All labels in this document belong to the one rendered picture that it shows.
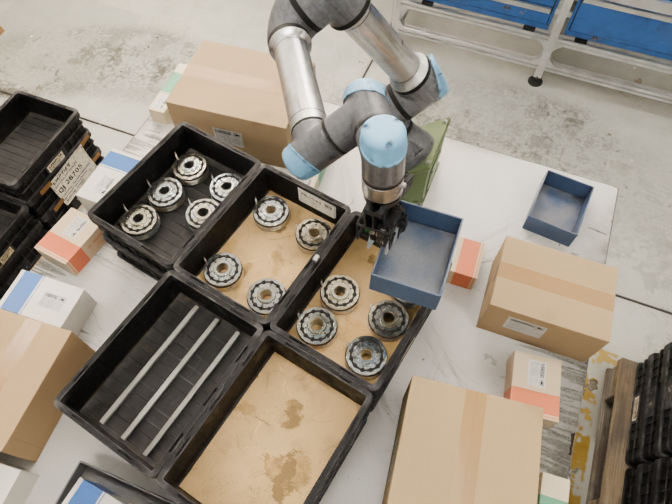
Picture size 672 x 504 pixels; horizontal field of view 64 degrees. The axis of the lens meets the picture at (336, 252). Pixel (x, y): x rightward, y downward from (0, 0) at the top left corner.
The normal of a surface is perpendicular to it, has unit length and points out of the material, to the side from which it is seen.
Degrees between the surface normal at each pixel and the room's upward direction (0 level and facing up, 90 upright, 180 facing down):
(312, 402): 0
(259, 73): 0
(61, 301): 0
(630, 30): 90
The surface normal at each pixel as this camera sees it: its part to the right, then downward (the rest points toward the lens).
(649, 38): -0.37, 0.81
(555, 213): 0.00, -0.49
